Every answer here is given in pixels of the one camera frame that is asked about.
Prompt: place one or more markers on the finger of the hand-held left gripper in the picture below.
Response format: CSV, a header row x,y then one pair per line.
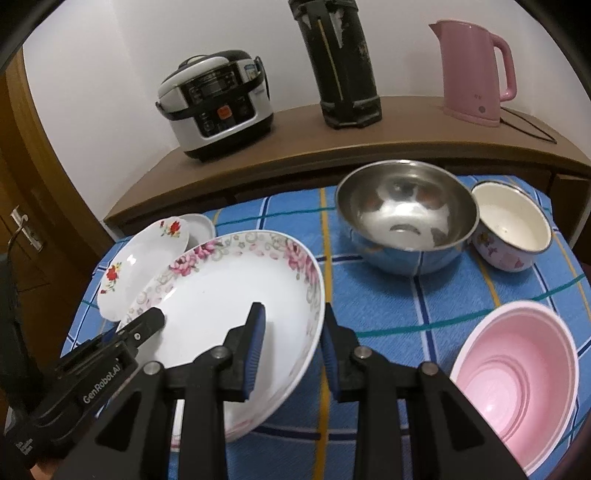
x,y
147,321

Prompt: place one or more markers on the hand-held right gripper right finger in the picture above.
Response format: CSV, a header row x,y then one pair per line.
x,y
328,350

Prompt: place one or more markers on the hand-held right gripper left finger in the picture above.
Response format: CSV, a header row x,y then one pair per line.
x,y
256,341

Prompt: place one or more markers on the red flower white plate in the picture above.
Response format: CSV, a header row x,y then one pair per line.
x,y
134,263

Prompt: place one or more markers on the floral white bowl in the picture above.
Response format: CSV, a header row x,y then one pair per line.
x,y
207,295

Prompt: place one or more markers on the stainless steel bowl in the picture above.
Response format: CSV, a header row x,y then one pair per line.
x,y
406,217

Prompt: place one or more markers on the white enamel bowl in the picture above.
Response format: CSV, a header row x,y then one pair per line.
x,y
512,217

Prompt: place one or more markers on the blue checked cloth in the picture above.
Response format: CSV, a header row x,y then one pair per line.
x,y
392,314

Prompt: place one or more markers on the plain white dish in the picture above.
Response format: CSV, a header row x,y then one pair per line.
x,y
201,228

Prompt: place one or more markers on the wooden door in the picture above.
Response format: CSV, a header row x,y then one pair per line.
x,y
55,184

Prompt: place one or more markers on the wooden cabinet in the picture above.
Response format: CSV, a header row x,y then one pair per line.
x,y
369,138

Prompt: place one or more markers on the white and black rice cooker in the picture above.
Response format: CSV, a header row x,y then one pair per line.
x,y
217,106

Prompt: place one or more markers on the black thermos flask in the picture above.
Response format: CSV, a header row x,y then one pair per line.
x,y
341,64

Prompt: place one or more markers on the pink electric kettle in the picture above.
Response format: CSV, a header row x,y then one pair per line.
x,y
468,74

